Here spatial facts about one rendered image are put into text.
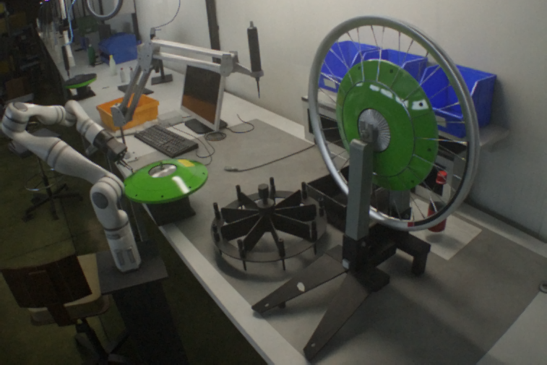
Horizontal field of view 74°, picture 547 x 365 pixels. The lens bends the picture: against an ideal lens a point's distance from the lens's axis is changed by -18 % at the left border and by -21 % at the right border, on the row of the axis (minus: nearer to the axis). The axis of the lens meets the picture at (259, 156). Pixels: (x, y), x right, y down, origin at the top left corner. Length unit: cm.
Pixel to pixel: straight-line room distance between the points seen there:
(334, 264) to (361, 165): 30
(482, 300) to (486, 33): 81
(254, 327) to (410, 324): 39
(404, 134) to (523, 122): 60
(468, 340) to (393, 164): 48
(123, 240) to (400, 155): 89
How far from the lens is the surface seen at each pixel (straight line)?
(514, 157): 148
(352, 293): 108
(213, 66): 167
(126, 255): 144
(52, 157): 140
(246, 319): 113
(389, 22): 92
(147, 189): 146
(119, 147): 162
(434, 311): 115
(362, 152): 96
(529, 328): 117
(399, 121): 93
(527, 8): 136
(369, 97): 97
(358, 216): 103
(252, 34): 157
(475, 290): 123
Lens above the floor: 173
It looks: 25 degrees down
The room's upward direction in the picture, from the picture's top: 6 degrees counter-clockwise
